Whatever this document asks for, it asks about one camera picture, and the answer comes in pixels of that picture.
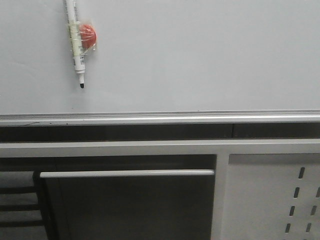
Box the red round magnet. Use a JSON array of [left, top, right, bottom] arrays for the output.
[[79, 24, 97, 49]]

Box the white whiteboard marker pen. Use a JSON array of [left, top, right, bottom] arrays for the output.
[[63, 0, 86, 89]]

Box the white metal whiteboard stand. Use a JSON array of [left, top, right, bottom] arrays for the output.
[[0, 139, 320, 240]]

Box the white whiteboard with aluminium frame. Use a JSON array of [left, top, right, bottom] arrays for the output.
[[0, 0, 320, 127]]

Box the grey panel with white rail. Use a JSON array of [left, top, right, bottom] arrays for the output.
[[40, 169, 215, 240]]

